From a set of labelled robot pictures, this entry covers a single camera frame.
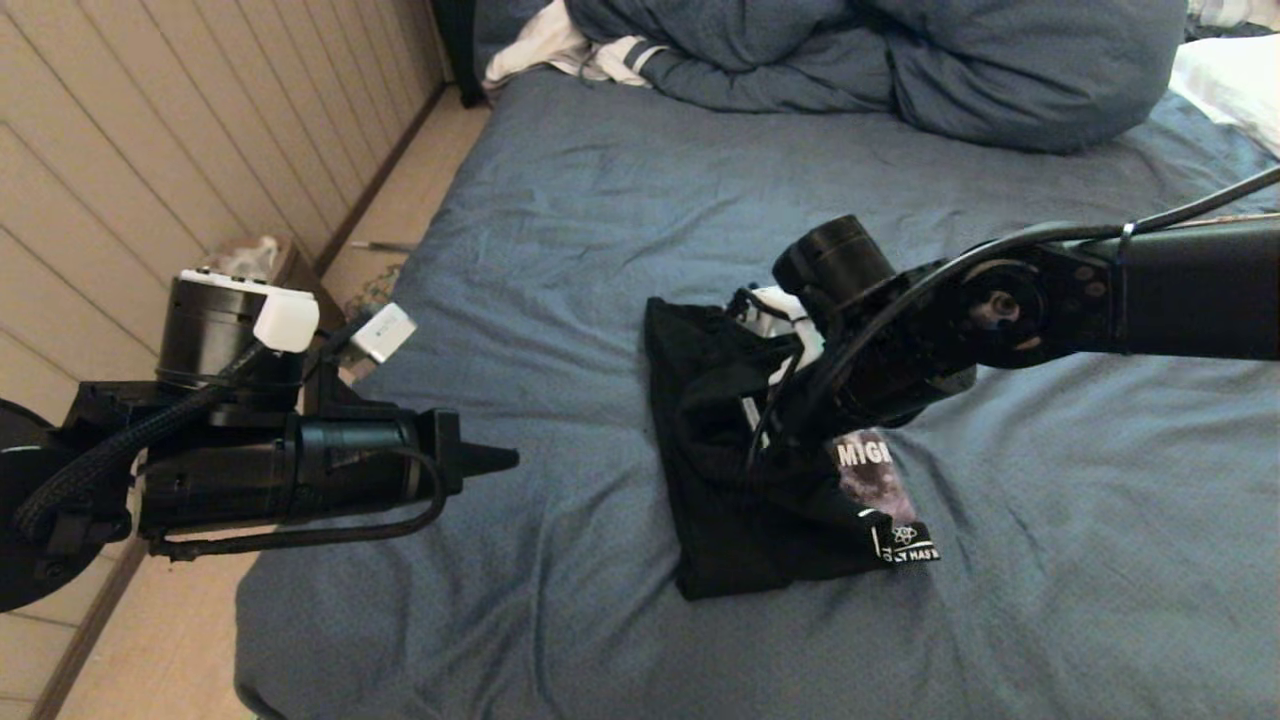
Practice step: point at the brown trash bin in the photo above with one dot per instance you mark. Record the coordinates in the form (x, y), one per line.
(305, 275)

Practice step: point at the black printed t-shirt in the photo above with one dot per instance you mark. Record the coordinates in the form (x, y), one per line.
(730, 480)

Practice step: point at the blue crumpled duvet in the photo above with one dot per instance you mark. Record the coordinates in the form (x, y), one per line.
(950, 70)

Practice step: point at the white pillow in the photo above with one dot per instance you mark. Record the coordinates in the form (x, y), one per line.
(1235, 85)

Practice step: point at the black bed headboard post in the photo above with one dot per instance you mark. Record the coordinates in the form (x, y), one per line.
(458, 50)

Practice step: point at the thin grey stick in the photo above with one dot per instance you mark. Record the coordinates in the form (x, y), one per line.
(385, 247)

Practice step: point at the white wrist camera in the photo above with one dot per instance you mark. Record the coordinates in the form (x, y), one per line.
(790, 320)
(383, 333)

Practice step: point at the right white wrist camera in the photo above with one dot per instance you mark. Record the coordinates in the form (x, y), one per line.
(790, 320)

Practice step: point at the blue bed sheet mattress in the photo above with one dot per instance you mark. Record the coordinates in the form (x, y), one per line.
(600, 200)

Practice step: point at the multicolour patterned cloth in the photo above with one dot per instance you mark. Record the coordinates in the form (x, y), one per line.
(375, 290)

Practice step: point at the white striped garment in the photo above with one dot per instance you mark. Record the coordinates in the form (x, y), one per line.
(540, 50)

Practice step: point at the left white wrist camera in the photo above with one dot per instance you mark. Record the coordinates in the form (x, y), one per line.
(383, 333)

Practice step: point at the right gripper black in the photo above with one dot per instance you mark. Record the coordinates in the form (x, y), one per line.
(870, 390)

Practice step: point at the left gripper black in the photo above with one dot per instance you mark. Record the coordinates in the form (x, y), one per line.
(330, 470)

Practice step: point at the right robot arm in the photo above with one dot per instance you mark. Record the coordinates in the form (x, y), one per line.
(1150, 300)

